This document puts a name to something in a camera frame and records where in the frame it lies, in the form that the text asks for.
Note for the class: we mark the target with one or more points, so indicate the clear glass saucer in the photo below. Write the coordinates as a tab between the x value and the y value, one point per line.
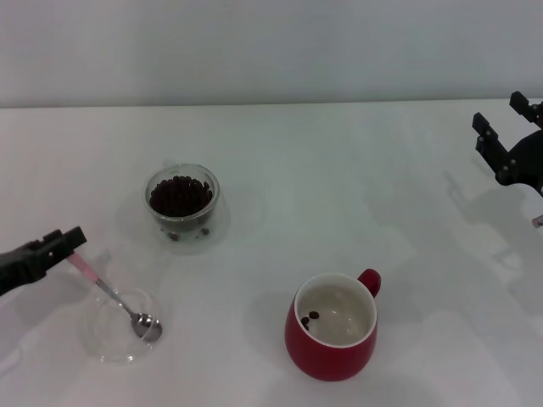
114	358

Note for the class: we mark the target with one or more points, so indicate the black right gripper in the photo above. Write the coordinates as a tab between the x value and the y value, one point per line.
530	161

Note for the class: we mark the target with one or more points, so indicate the red mug with white inside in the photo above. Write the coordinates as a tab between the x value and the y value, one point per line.
322	360

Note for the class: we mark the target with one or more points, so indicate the double-walled clear glass cup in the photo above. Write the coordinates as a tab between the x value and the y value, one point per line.
193	243

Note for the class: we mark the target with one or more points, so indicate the coffee bean pile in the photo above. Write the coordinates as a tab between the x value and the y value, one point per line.
180	197

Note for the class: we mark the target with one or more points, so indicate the scooped coffee beans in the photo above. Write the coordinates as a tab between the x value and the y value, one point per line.
314	315

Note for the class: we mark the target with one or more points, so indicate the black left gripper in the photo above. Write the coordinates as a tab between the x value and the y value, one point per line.
21	267

